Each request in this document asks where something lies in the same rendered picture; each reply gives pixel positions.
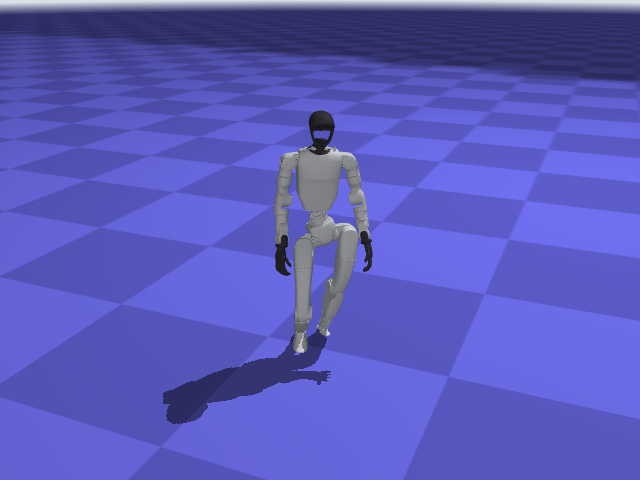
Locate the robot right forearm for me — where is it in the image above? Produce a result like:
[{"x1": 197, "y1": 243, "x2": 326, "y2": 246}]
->
[{"x1": 274, "y1": 194, "x2": 289, "y2": 244}]

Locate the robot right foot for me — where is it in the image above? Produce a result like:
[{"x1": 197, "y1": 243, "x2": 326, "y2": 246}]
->
[{"x1": 293, "y1": 330, "x2": 308, "y2": 353}]

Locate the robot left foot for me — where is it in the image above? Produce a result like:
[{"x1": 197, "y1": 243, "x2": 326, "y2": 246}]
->
[{"x1": 316, "y1": 325, "x2": 330, "y2": 336}]

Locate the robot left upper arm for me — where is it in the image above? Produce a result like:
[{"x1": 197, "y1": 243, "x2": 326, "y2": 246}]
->
[{"x1": 340, "y1": 152, "x2": 362, "y2": 205}]

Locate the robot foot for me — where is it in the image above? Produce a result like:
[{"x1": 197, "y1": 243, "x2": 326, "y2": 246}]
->
[
  {"x1": 293, "y1": 330, "x2": 308, "y2": 353},
  {"x1": 316, "y1": 325, "x2": 330, "y2": 336}
]

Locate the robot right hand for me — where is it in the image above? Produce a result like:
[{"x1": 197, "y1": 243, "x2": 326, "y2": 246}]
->
[{"x1": 275, "y1": 235, "x2": 291, "y2": 276}]

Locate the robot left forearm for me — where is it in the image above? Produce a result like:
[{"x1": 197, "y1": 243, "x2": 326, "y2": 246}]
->
[{"x1": 353, "y1": 191, "x2": 370, "y2": 240}]

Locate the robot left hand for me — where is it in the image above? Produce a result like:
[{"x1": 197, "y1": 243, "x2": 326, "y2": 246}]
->
[{"x1": 360, "y1": 231, "x2": 373, "y2": 272}]

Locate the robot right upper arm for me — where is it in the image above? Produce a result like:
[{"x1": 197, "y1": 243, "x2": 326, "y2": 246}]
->
[{"x1": 276, "y1": 152, "x2": 300, "y2": 207}]

